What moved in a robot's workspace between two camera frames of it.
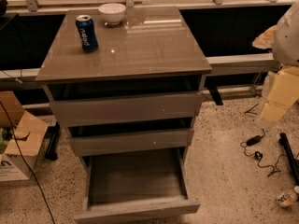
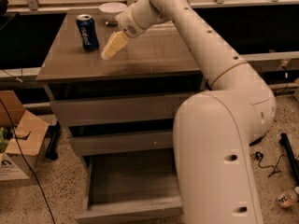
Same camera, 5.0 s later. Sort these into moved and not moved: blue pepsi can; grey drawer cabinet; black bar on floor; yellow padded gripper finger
Moved: yellow padded gripper finger
Not moved: grey drawer cabinet; blue pepsi can; black bar on floor
